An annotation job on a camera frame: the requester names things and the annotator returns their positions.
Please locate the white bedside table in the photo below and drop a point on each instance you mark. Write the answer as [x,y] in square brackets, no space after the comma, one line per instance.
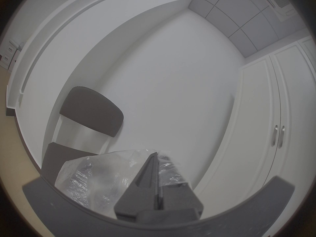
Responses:
[7,53]

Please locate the white wardrobe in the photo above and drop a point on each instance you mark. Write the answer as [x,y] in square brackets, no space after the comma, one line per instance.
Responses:
[259,107]

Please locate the grey padded white chair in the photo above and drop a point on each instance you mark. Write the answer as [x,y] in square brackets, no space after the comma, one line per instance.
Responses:
[91,112]

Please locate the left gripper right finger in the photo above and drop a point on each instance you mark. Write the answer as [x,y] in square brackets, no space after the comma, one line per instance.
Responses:
[180,199]

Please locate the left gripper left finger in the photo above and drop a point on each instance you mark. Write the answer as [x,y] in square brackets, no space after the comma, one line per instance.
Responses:
[138,191]

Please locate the clear plastic bag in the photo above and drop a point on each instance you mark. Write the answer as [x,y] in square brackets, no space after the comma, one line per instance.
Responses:
[98,176]

